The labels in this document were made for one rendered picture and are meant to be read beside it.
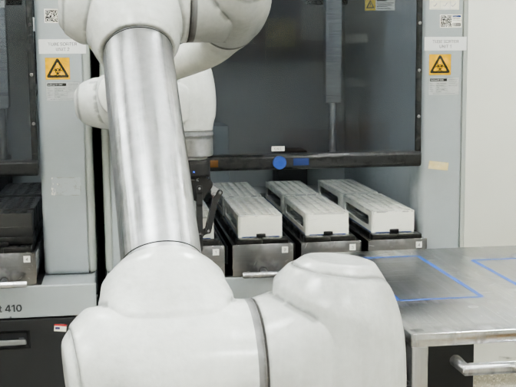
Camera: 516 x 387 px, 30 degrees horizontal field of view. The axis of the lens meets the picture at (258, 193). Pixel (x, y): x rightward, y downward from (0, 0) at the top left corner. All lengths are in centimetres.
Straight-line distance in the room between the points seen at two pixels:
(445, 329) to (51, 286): 98
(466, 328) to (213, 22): 58
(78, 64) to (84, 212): 33
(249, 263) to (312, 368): 106
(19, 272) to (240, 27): 86
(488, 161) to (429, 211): 125
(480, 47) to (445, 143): 124
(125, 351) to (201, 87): 103
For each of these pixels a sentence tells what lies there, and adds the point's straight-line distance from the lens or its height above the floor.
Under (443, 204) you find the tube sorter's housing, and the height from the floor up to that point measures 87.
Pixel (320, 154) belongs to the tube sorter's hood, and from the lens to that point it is 218.
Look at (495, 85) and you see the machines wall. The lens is 351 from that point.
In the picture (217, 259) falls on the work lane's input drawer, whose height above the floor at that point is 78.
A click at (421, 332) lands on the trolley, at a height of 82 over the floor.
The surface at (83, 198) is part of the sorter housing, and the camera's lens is 217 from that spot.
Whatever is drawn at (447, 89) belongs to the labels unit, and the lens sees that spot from 227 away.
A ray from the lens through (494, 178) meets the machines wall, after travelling 353.
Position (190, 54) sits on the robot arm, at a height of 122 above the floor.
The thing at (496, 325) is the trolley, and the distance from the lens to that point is 145.
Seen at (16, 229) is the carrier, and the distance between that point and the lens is 217.
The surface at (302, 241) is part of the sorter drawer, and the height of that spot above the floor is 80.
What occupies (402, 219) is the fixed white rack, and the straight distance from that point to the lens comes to 221.
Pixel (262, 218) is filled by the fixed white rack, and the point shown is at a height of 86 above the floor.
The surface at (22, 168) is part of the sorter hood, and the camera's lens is 214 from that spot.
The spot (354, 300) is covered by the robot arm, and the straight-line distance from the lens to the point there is 108.
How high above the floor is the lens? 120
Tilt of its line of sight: 8 degrees down
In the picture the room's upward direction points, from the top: 1 degrees counter-clockwise
